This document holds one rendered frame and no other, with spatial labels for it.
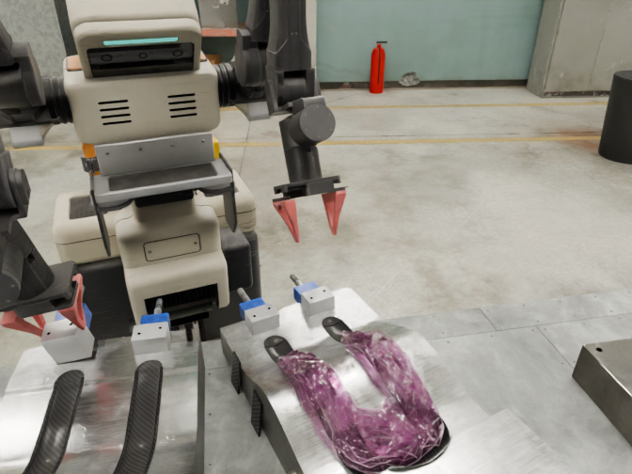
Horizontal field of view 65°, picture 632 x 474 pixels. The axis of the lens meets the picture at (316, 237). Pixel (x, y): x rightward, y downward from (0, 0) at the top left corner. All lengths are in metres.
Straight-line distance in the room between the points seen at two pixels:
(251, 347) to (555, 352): 0.53
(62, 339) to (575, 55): 5.94
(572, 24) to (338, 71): 2.50
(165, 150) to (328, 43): 5.04
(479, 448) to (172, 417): 0.39
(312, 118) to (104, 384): 0.48
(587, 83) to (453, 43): 1.52
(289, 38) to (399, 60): 5.34
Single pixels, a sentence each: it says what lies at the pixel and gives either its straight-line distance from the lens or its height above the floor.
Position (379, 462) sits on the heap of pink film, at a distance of 0.64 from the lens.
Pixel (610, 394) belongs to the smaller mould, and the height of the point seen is 0.84.
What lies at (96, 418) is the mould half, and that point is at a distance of 0.74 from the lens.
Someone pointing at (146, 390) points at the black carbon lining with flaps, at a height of 0.88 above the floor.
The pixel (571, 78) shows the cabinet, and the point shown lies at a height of 0.22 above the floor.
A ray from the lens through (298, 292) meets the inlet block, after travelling 0.92.
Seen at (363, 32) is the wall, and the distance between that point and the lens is 6.01.
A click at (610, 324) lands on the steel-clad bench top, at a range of 1.10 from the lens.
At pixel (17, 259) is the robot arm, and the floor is 1.11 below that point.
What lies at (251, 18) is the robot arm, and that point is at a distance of 0.93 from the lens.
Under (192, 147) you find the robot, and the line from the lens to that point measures 1.03.
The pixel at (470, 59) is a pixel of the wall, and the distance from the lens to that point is 6.37.
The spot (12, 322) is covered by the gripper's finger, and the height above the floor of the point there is 0.99.
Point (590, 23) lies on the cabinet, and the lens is 6.28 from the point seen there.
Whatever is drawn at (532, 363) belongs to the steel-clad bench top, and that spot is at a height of 0.80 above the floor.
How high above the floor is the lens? 1.41
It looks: 30 degrees down
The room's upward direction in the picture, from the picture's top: straight up
